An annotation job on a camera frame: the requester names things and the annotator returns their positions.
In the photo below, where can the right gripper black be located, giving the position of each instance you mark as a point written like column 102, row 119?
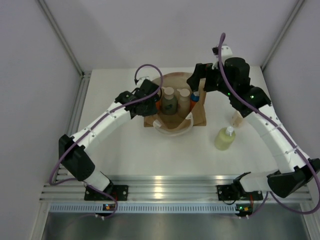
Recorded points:
column 202, row 71

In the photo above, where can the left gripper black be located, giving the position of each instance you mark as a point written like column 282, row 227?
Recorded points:
column 152, row 111

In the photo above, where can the burlap canvas tote bag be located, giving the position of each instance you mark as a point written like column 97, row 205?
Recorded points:
column 174, row 125

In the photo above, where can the orange blue-capped bottle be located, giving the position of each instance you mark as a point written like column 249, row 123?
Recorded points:
column 194, row 98

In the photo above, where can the dark green pump bottle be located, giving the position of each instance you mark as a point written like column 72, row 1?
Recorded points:
column 169, row 102

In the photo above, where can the pink pump bottle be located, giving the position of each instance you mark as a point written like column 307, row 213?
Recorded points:
column 183, row 107

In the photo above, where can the beige pump bottle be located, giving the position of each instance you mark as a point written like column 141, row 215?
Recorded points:
column 236, row 120

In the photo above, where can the yellow-green pump bottle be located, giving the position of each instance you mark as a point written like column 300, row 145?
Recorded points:
column 225, row 138

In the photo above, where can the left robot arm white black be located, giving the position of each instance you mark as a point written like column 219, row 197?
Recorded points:
column 75, row 151

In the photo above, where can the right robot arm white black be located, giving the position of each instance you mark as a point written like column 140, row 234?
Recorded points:
column 230, row 76

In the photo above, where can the left aluminium frame post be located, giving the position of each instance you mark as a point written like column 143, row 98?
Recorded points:
column 60, row 35

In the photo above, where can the aluminium frame post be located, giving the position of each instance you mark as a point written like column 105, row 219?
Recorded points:
column 289, row 21
column 60, row 35

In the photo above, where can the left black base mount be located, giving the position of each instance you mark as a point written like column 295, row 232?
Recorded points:
column 118, row 192

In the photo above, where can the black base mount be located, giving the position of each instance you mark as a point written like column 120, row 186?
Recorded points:
column 118, row 192
column 227, row 192

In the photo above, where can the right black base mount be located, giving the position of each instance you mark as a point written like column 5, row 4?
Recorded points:
column 227, row 192

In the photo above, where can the aluminium mounting rail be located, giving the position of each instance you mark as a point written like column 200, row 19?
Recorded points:
column 157, row 189

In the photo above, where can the right aluminium frame post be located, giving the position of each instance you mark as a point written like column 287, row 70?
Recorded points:
column 289, row 21

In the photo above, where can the grey slotted cable duct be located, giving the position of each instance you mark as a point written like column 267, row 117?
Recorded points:
column 141, row 208

